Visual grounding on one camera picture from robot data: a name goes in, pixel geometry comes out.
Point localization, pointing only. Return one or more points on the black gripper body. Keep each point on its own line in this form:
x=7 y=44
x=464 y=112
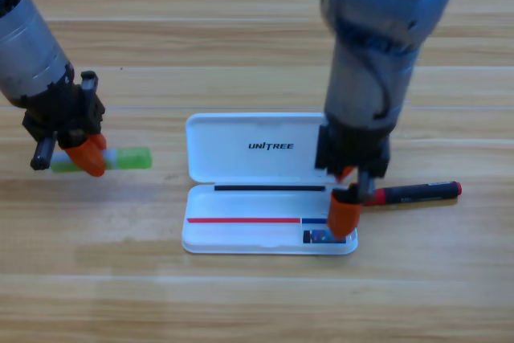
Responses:
x=353 y=146
x=68 y=114

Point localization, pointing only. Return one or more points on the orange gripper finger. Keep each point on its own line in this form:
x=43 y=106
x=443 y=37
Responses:
x=343 y=214
x=346 y=173
x=100 y=141
x=90 y=158

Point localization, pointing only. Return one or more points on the small black eraser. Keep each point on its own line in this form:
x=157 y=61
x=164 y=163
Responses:
x=315 y=236

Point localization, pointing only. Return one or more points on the red and black marker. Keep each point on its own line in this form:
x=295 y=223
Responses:
x=417 y=193

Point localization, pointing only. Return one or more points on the white Unitree pencil case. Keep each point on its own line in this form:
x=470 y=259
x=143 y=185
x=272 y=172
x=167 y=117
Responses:
x=241 y=158

